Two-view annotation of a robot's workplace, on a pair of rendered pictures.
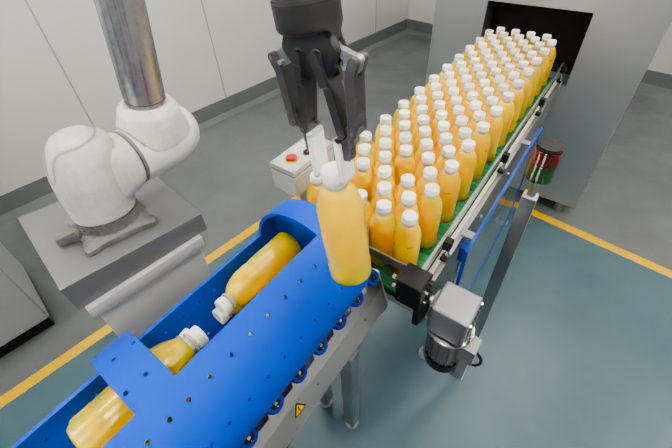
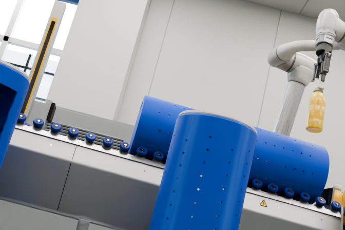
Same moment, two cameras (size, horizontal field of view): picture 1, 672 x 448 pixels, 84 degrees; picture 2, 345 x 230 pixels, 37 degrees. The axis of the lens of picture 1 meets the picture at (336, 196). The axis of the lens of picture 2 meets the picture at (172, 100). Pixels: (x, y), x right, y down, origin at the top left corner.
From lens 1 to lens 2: 232 cm
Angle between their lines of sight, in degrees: 72
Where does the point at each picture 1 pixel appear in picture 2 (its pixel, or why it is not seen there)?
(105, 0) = (285, 99)
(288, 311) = (284, 139)
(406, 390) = not seen: outside the picture
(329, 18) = (325, 48)
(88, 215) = not seen: hidden behind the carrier
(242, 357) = (262, 132)
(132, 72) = (280, 125)
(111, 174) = not seen: hidden behind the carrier
